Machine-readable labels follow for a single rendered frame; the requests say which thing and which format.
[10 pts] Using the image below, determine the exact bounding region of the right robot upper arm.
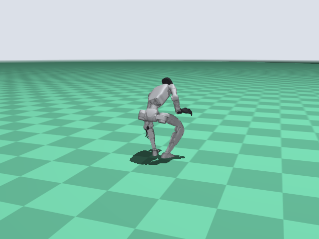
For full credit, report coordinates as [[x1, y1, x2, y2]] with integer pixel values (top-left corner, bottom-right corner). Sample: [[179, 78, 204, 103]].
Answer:
[[168, 84, 178, 102]]

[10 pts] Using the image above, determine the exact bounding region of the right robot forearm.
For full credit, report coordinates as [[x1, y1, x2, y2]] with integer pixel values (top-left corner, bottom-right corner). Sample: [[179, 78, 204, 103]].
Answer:
[[173, 95, 181, 114]]

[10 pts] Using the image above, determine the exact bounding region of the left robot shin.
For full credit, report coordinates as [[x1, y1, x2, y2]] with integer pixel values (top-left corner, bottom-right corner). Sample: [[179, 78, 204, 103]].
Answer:
[[147, 128, 156, 150]]

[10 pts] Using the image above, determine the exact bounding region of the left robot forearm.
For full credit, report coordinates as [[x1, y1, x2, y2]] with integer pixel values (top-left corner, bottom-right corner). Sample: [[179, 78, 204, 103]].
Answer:
[[143, 121, 150, 130]]

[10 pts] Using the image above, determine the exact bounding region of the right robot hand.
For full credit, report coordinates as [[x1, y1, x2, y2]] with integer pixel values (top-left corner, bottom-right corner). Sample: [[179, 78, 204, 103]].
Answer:
[[177, 108, 192, 116]]

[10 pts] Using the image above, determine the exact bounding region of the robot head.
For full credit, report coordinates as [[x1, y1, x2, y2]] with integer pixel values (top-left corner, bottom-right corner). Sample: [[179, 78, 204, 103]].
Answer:
[[162, 77, 173, 85]]

